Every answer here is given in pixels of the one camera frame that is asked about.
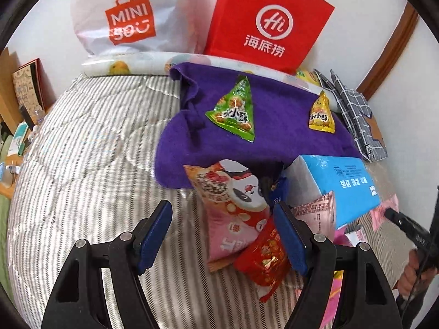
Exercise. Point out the purple cloth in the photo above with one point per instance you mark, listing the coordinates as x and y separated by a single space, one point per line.
281 109

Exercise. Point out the dark framed board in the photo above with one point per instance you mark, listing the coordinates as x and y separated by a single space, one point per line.
29 89

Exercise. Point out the rolled patterned mat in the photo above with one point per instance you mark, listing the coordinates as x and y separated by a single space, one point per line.
137 63

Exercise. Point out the grey checked cloth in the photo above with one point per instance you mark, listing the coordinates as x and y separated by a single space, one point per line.
356 116

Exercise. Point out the dark blue snack packet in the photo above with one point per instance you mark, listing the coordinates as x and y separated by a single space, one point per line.
279 192

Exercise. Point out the green triangular snack packet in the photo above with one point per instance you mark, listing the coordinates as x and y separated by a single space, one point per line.
236 109

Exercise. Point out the yellow triangular snack packet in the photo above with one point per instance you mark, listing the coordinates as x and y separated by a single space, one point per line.
321 114

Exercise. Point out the person's right hand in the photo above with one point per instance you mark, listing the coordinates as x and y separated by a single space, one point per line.
406 276

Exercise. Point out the yellow snack bag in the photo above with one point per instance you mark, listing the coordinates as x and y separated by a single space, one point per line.
307 75

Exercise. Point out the white plastic bag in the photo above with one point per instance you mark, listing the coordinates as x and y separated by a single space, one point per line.
137 10

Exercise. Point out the brown wooden door frame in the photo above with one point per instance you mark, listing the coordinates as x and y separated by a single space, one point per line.
387 51

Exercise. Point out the magenta snack packet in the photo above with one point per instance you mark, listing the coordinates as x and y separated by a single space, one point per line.
331 301

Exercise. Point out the pale pink snack packet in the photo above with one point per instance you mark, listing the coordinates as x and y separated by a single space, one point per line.
317 214

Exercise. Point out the blue tissue pack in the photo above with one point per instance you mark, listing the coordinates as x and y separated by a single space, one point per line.
343 185

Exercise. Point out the red snack packet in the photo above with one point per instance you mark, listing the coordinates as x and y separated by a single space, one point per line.
262 264

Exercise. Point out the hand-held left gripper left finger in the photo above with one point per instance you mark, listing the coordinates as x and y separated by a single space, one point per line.
157 233

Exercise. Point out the red paper bag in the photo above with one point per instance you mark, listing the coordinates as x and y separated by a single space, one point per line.
267 17

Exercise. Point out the pink panda snack bag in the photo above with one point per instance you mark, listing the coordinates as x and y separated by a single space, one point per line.
229 209

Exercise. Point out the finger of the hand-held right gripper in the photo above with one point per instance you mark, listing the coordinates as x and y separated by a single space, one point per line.
401 219

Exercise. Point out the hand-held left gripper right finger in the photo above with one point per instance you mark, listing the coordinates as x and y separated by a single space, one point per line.
289 240

